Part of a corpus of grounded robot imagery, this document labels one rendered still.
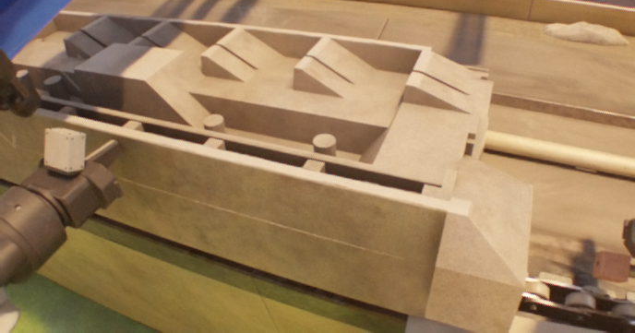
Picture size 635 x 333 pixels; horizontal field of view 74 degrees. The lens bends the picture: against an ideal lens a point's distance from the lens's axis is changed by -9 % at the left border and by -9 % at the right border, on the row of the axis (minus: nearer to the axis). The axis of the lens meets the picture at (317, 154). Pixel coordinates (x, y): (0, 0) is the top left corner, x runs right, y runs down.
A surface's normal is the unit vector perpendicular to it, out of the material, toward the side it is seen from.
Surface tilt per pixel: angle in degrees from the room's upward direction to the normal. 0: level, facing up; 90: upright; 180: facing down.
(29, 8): 90
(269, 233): 80
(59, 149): 50
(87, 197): 90
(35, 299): 0
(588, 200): 0
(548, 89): 0
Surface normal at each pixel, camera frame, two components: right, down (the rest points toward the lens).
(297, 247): -0.38, 0.58
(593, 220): -0.11, -0.67
